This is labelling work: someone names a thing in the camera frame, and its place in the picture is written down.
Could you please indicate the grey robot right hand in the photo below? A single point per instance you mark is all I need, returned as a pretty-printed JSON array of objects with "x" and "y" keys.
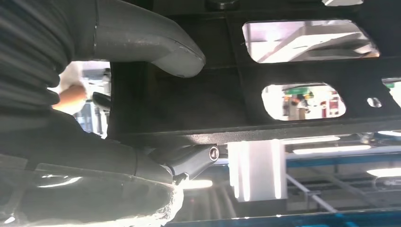
[{"x": 141, "y": 34}]

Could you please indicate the person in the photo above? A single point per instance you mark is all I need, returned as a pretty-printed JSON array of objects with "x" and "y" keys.
[{"x": 70, "y": 97}]

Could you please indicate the ceiling light strip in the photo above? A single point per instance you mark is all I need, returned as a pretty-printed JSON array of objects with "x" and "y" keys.
[
  {"x": 195, "y": 184},
  {"x": 332, "y": 149},
  {"x": 313, "y": 139},
  {"x": 385, "y": 172}
]

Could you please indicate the white square pillar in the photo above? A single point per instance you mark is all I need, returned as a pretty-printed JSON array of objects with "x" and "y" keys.
[{"x": 257, "y": 169}]

